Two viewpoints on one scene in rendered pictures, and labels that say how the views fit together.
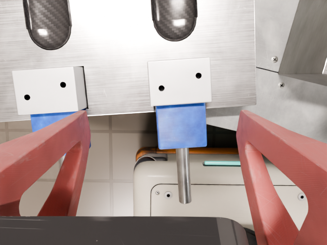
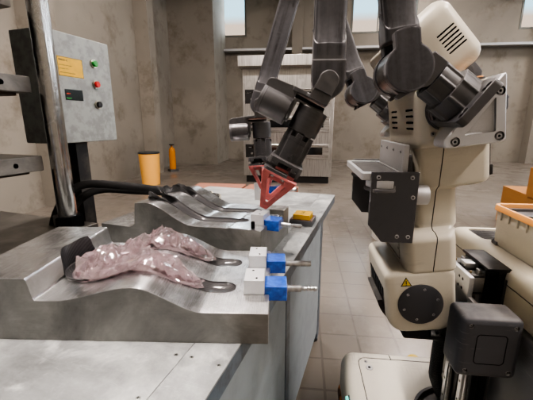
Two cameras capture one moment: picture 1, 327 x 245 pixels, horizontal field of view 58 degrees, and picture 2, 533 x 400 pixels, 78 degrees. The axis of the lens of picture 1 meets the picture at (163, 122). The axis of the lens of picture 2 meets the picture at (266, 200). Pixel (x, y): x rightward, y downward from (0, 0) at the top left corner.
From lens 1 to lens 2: 64 cm
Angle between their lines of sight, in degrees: 78
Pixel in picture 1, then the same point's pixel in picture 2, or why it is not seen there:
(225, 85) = not seen: hidden behind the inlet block
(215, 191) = not seen: outside the picture
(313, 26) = (244, 244)
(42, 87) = (253, 274)
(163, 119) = (273, 259)
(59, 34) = (229, 286)
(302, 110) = not seen: hidden behind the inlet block
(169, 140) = (281, 259)
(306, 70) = (259, 240)
